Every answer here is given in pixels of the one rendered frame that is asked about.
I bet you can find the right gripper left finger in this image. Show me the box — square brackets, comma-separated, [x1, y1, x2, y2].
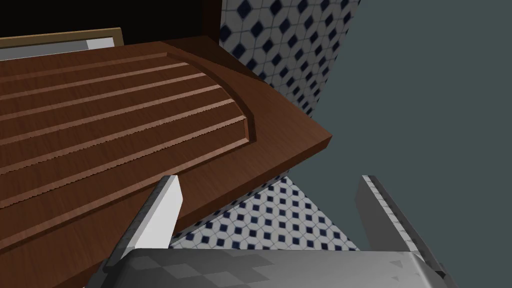
[104, 174, 184, 267]

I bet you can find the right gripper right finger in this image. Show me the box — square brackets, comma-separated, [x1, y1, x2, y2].
[355, 174, 447, 277]

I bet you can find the brown wooden cupboard door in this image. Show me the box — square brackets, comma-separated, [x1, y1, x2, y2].
[0, 35, 333, 288]

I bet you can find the wooden framed picture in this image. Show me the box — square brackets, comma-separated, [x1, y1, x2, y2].
[0, 27, 125, 62]

